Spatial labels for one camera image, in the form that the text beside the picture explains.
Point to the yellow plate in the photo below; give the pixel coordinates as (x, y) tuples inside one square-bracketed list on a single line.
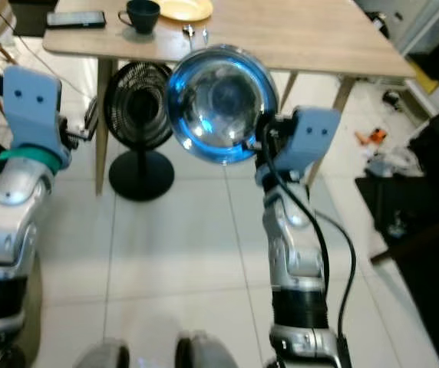
[(187, 8)]

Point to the dark cup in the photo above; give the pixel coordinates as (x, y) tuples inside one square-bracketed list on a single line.
[(143, 14)]

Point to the black smartphone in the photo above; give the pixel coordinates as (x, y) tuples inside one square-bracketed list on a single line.
[(76, 20)]

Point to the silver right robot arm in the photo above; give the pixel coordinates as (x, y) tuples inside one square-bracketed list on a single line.
[(296, 253)]

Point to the small orange object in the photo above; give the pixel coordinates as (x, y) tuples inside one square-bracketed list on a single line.
[(373, 136)]

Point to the grey left robot foot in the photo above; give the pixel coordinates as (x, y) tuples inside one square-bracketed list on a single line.
[(103, 356)]

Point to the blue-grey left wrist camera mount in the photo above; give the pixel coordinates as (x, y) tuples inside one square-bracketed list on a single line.
[(31, 103)]

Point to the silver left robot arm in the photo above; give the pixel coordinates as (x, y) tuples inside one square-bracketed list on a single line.
[(12, 222)]

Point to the light wooden table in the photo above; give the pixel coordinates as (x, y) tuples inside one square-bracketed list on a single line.
[(288, 34)]

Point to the black pedestal fan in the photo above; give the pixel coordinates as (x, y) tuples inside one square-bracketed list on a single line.
[(135, 115)]

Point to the shiny steel bowl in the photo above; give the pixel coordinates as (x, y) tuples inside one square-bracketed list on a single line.
[(219, 103)]

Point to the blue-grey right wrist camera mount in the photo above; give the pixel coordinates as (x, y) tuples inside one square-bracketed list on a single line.
[(308, 138)]

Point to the grey right robot foot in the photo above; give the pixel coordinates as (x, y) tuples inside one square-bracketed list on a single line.
[(212, 353)]

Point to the black floor mat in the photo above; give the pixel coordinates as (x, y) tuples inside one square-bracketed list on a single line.
[(388, 199)]

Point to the white cabinet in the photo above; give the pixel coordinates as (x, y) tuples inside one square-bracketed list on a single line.
[(419, 19)]

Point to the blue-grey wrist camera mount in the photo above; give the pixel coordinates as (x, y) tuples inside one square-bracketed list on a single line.
[(308, 138), (31, 103)]

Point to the steel fork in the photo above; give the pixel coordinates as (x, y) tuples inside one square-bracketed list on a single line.
[(205, 34)]

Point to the grey robot foot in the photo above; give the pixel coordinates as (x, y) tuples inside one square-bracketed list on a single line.
[(103, 356), (212, 353)]

